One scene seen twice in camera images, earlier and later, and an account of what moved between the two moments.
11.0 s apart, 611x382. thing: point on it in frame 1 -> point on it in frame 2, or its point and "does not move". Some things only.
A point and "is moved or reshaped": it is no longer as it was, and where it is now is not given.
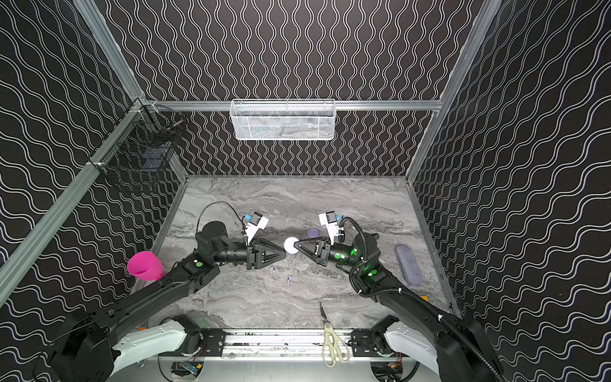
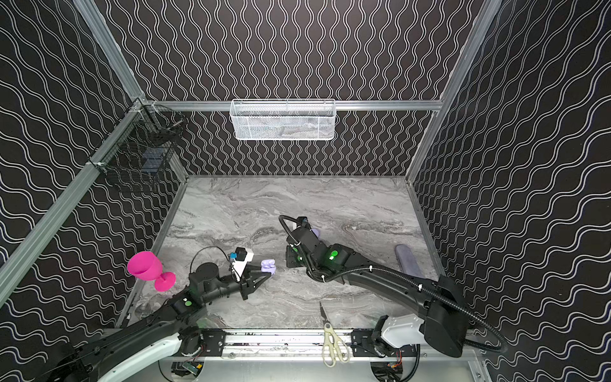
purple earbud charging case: (289, 245) is moved or reshaped
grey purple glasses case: (408, 262) does not move
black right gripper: (324, 251) -> (293, 255)
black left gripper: (251, 255) -> (246, 285)
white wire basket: (301, 119) does not move
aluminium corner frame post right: (483, 20) does not move
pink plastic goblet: (146, 266) does not move
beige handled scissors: (332, 344) does not move
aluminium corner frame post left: (104, 39) does not move
